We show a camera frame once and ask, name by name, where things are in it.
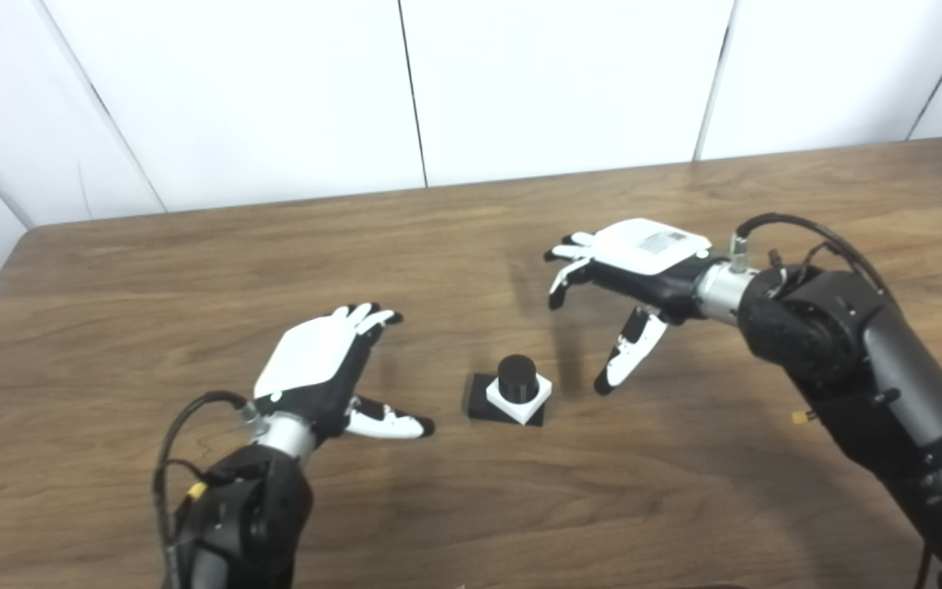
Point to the black peg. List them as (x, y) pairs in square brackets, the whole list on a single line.
[(518, 376)]

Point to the white square piece with hole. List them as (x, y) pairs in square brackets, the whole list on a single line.
[(530, 409)]

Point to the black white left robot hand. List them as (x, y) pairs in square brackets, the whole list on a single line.
[(311, 360)]

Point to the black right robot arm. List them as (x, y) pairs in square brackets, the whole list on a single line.
[(863, 368)]

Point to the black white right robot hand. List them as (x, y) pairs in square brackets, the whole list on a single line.
[(651, 249)]

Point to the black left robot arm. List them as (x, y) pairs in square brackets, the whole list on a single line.
[(242, 515)]

